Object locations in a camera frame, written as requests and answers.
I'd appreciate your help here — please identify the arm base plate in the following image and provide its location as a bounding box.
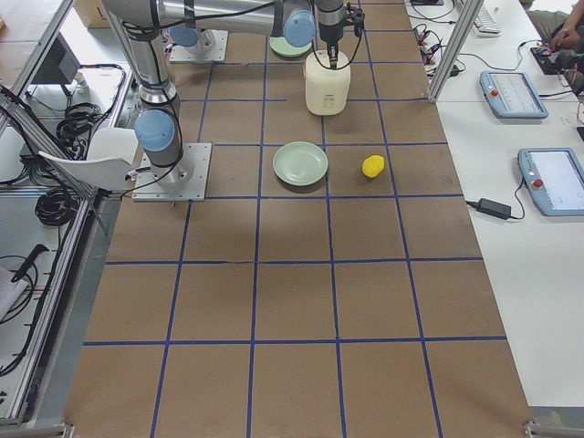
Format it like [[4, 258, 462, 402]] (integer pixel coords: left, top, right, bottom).
[[169, 26, 228, 64], [130, 142, 212, 202]]

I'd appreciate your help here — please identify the teach pendant near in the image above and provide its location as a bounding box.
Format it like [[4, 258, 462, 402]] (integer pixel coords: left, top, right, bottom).
[[517, 148, 583, 217]]

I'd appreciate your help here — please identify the cardboard box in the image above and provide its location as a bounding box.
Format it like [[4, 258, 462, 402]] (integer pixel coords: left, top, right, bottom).
[[73, 0, 110, 28]]

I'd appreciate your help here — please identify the person hand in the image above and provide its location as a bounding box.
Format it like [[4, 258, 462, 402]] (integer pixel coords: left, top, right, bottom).
[[549, 28, 580, 50]]

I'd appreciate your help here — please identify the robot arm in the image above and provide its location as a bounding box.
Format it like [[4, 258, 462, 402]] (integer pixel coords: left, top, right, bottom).
[[169, 26, 216, 54], [103, 1, 350, 189]]

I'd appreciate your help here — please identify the power strip with plugs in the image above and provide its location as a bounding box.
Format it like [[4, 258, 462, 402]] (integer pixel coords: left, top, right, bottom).
[[412, 24, 444, 77]]

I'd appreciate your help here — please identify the teach pendant far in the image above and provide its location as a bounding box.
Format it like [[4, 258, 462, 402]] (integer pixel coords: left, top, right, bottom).
[[479, 70, 548, 120]]

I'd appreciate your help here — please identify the white chair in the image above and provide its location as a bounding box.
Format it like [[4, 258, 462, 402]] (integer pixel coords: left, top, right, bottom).
[[39, 128, 139, 192]]

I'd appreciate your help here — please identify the black power adapter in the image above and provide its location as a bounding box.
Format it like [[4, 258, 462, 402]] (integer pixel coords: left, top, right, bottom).
[[476, 198, 512, 220]]

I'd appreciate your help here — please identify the teach pendant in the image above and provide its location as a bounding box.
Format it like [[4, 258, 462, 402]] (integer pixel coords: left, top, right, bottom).
[[517, 148, 583, 217], [479, 70, 548, 120]]

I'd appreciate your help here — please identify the aluminium frame post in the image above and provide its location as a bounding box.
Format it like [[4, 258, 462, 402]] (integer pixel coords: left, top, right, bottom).
[[427, 0, 484, 103]]

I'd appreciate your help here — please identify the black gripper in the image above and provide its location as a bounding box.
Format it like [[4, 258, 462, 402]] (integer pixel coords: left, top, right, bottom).
[[317, 0, 343, 69]]

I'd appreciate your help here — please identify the green plate near arm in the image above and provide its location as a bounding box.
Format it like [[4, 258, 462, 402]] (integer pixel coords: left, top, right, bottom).
[[269, 37, 311, 58], [272, 141, 329, 186]]

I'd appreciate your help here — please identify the white rice cooker orange handle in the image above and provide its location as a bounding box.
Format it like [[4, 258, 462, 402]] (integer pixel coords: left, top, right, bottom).
[[304, 50, 351, 116]]

